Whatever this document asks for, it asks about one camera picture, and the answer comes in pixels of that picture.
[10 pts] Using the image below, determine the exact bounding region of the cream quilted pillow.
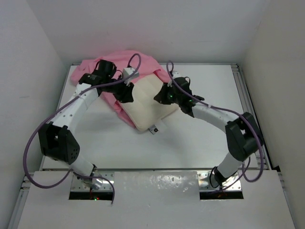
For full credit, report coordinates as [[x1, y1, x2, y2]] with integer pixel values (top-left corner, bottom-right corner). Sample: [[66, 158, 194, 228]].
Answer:
[[118, 74, 178, 132]]

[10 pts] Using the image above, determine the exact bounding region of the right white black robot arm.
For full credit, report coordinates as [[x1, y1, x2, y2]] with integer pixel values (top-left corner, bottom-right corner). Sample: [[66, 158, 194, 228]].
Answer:
[[154, 77, 264, 189]]

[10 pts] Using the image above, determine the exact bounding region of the pink floral pillowcase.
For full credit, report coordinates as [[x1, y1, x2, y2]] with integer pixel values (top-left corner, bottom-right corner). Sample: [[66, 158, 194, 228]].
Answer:
[[70, 50, 170, 122]]

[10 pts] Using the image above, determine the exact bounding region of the right aluminium frame rail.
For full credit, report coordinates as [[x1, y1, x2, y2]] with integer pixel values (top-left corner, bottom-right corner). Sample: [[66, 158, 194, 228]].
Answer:
[[230, 62, 284, 189]]

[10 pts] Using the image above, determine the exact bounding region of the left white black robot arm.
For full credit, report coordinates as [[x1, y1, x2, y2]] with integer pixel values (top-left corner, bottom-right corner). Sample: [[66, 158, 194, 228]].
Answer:
[[38, 60, 139, 177]]

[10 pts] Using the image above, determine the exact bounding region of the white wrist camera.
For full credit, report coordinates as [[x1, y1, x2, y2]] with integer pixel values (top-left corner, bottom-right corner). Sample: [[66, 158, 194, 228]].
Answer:
[[122, 67, 140, 80], [167, 71, 181, 87]]

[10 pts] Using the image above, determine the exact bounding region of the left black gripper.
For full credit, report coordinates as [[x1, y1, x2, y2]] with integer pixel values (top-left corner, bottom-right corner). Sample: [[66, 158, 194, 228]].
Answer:
[[106, 75, 134, 103]]

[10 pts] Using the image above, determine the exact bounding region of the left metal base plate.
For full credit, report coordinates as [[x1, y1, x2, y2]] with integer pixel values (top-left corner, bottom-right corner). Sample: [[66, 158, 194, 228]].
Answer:
[[71, 170, 114, 192]]

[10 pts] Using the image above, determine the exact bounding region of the metal base plate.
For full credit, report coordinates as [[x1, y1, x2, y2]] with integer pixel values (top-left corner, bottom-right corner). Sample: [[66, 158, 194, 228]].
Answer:
[[197, 170, 242, 193], [71, 170, 114, 192]]

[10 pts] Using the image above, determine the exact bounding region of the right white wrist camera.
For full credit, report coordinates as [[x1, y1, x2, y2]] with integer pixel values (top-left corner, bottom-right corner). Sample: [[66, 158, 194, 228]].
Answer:
[[167, 71, 181, 87]]

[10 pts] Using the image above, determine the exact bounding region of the aluminium frame rail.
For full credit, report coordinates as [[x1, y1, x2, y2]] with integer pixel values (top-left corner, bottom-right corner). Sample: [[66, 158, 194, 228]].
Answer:
[[8, 176, 31, 229], [230, 62, 284, 189]]

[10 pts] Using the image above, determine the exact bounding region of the white front cover board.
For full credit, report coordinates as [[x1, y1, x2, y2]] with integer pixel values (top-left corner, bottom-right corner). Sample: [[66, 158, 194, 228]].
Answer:
[[19, 171, 294, 229]]

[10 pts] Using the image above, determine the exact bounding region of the left aluminium frame rail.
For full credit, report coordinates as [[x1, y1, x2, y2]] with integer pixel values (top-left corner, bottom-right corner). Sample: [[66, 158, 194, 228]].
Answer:
[[8, 176, 31, 229]]

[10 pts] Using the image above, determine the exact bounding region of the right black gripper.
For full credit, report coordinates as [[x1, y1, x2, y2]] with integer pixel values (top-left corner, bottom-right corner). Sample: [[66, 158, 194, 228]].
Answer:
[[154, 83, 182, 105]]

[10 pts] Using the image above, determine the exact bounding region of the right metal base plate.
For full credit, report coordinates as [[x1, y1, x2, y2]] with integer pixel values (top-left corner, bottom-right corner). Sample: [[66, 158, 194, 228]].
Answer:
[[197, 170, 242, 193]]

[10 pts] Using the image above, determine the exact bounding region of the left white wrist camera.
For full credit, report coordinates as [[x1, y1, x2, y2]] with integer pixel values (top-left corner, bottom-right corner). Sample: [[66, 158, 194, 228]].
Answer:
[[122, 67, 140, 80]]

